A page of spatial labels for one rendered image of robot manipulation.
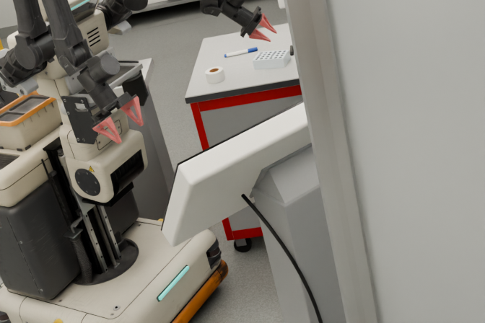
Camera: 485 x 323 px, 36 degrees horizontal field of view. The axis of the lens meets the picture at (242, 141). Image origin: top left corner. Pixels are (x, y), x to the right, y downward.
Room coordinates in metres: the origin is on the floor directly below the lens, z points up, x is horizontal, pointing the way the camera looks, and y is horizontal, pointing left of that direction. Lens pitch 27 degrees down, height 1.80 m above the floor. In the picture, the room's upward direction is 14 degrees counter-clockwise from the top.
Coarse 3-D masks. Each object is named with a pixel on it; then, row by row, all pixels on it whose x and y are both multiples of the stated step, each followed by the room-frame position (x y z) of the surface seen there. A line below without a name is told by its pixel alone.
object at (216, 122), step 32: (288, 32) 2.96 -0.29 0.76; (224, 64) 2.77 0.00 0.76; (288, 64) 2.61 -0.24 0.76; (192, 96) 2.53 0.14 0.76; (224, 96) 2.51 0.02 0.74; (256, 96) 2.50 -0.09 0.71; (288, 96) 2.48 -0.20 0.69; (224, 128) 2.53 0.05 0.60; (224, 224) 2.54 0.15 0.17; (256, 224) 2.52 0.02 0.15
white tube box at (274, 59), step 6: (258, 54) 2.69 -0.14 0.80; (264, 54) 2.68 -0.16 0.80; (270, 54) 2.67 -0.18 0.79; (276, 54) 2.64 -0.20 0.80; (282, 54) 2.63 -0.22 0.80; (288, 54) 2.64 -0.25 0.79; (258, 60) 2.63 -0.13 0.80; (264, 60) 2.62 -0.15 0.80; (270, 60) 2.61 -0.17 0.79; (276, 60) 2.60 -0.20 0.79; (282, 60) 2.59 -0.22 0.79; (288, 60) 2.63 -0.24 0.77; (258, 66) 2.63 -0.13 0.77; (264, 66) 2.62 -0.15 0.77; (270, 66) 2.61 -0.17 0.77; (276, 66) 2.60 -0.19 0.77; (282, 66) 2.59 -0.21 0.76
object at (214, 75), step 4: (212, 68) 2.65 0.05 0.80; (216, 68) 2.64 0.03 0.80; (220, 68) 2.63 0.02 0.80; (208, 72) 2.62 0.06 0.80; (212, 72) 2.61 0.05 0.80; (216, 72) 2.60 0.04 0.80; (220, 72) 2.60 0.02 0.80; (208, 76) 2.61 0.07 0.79; (212, 76) 2.59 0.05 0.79; (216, 76) 2.59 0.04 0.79; (220, 76) 2.60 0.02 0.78; (224, 76) 2.62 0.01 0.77; (208, 80) 2.61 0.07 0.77; (212, 80) 2.60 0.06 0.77; (216, 80) 2.59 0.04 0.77; (220, 80) 2.60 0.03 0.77
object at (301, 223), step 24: (264, 192) 1.31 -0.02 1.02; (312, 192) 1.27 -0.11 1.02; (264, 216) 1.31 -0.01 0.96; (288, 216) 1.24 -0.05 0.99; (312, 216) 1.26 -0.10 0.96; (264, 240) 1.33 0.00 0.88; (288, 240) 1.24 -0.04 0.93; (312, 240) 1.26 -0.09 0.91; (288, 264) 1.26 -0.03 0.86; (312, 264) 1.25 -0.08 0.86; (288, 288) 1.29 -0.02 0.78; (312, 288) 1.24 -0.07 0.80; (336, 288) 1.27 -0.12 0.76; (288, 312) 1.31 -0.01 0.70; (312, 312) 1.24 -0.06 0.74; (336, 312) 1.27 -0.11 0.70
